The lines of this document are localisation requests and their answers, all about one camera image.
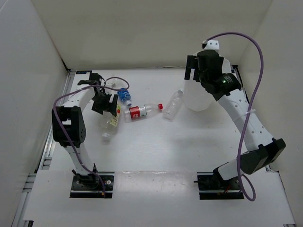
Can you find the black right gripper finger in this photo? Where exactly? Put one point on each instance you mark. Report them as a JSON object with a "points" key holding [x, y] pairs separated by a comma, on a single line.
{"points": [[191, 64], [196, 76]]}

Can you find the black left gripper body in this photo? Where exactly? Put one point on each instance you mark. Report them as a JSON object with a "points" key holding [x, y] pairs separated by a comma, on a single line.
{"points": [[101, 101]]}

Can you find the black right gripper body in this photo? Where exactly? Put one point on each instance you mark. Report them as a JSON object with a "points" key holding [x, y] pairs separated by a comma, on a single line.
{"points": [[220, 61]]}

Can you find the blue label small bottle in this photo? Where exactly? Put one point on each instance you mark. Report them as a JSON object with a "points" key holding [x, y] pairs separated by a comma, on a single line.
{"points": [[125, 97]]}

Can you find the clear bottle yellow label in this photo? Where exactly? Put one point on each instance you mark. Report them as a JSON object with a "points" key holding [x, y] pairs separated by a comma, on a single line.
{"points": [[109, 124]]}

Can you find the clear bottle red cap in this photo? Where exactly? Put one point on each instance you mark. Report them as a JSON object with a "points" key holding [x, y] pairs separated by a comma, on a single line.
{"points": [[142, 111]]}

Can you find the clear crushed capless bottle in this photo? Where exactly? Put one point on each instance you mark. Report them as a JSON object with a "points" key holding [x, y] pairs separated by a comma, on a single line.
{"points": [[173, 105]]}

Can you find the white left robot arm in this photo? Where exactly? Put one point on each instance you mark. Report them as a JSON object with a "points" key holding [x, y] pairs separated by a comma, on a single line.
{"points": [[68, 123]]}

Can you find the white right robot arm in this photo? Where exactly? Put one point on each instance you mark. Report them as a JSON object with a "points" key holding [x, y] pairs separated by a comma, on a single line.
{"points": [[262, 147]]}

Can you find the white plastic bin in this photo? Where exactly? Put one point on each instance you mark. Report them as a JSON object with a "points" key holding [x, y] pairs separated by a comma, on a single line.
{"points": [[199, 95]]}

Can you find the black xdof logo sticker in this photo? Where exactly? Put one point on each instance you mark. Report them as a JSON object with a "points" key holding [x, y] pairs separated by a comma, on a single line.
{"points": [[81, 72]]}

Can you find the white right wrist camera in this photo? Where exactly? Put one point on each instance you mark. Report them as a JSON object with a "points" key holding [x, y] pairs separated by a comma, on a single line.
{"points": [[210, 45]]}

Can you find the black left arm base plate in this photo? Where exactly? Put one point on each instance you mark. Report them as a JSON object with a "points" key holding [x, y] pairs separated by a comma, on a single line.
{"points": [[88, 186]]}

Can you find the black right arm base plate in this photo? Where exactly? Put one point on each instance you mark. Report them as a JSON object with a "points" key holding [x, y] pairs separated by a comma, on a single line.
{"points": [[210, 187]]}

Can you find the left aluminium frame rail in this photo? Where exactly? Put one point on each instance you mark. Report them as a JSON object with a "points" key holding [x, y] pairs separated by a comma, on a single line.
{"points": [[44, 164]]}

